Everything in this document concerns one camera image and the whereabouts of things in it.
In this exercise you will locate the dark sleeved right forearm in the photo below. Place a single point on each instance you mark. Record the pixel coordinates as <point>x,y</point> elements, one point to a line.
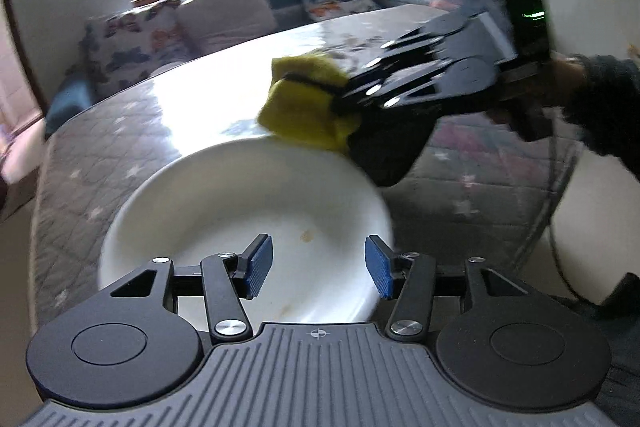
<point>600,94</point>

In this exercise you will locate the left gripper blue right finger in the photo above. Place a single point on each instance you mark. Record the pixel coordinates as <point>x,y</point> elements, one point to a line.
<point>406,279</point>

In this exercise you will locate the large butterfly print pillow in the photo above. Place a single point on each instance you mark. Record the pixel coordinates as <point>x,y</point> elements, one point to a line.
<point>123,49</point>

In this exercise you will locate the grey quilted table cover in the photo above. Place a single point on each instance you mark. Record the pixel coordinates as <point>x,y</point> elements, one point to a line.
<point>476,190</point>

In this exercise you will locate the white ceramic bowl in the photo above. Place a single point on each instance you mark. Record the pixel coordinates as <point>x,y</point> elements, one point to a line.
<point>317,206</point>

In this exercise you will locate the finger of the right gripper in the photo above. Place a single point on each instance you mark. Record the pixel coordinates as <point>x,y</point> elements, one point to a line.
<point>439,95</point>
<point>416,56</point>

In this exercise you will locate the yellow and black cleaning cloth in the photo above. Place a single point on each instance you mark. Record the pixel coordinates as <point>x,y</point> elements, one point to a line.
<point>298,105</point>

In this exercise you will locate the black camera box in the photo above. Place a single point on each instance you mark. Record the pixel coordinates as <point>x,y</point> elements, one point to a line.
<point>524,24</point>

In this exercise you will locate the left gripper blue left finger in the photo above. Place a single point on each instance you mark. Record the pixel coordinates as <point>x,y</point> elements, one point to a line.
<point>227,278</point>

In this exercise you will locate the plain beige pillow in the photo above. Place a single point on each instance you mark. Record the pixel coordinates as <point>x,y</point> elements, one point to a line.
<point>214,25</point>

